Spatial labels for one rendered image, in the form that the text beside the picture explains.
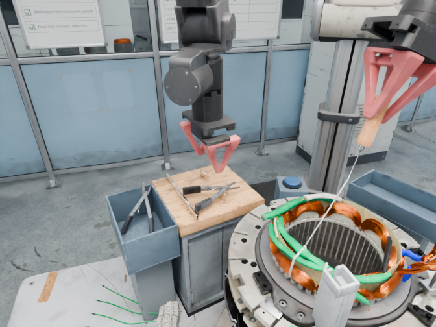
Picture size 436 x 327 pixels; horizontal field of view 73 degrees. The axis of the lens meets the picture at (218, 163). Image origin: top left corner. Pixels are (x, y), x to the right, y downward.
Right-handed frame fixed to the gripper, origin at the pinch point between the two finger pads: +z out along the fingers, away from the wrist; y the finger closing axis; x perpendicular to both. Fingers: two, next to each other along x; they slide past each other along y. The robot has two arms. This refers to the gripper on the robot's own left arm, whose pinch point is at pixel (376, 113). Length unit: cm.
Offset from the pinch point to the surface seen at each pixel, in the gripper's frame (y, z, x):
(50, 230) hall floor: -55, 149, 166
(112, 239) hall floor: -14, 135, 147
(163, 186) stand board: -14.6, 31.3, 33.3
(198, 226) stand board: -8.4, 31.5, 19.2
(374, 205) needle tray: 29.9, 18.5, 18.7
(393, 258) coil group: 10.6, 16.7, -4.1
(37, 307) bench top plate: -36, 70, 32
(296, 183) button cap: 16.6, 21.7, 30.3
